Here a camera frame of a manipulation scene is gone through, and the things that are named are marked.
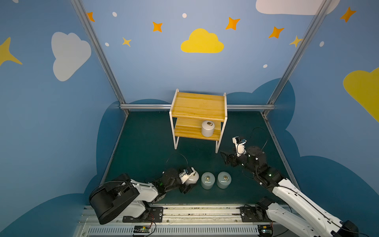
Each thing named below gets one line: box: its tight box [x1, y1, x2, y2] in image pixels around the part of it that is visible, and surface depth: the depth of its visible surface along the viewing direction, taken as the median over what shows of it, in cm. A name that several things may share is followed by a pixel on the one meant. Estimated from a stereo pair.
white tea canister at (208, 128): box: [201, 120, 215, 138], surface depth 84 cm
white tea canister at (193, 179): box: [185, 171, 200, 186], surface depth 80 cm
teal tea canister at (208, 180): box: [200, 171, 216, 190], surface depth 81 cm
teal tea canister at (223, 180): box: [216, 171, 232, 190], surface depth 81 cm
